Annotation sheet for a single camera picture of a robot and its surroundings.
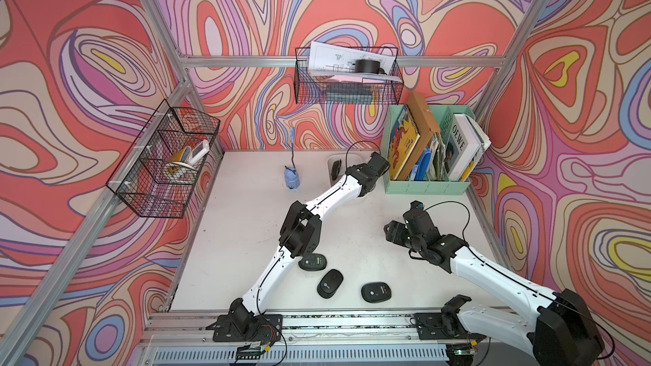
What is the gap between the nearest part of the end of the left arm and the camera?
28.8 inches

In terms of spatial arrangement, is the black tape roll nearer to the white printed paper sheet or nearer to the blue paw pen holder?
the white printed paper sheet

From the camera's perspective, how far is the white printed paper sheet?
846 mm
